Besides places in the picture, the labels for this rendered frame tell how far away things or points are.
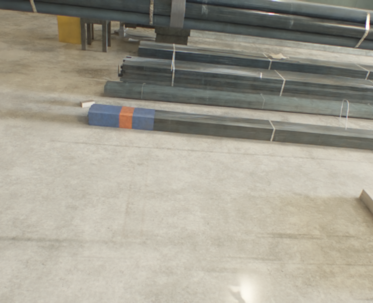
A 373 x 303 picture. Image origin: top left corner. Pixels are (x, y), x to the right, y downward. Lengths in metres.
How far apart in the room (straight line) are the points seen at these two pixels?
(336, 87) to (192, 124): 2.47
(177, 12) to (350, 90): 2.87
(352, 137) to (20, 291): 3.60
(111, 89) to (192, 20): 1.40
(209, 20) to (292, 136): 1.65
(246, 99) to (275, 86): 0.54
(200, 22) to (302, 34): 1.23
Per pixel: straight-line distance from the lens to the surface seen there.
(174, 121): 3.53
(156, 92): 4.34
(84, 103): 4.13
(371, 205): 3.19
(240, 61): 5.24
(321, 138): 4.00
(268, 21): 3.95
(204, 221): 2.45
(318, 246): 2.58
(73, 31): 7.33
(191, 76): 4.52
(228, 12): 3.84
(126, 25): 7.78
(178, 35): 6.71
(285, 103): 4.71
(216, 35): 9.36
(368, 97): 5.52
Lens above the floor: 1.64
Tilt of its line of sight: 30 degrees down
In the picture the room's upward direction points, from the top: 7 degrees clockwise
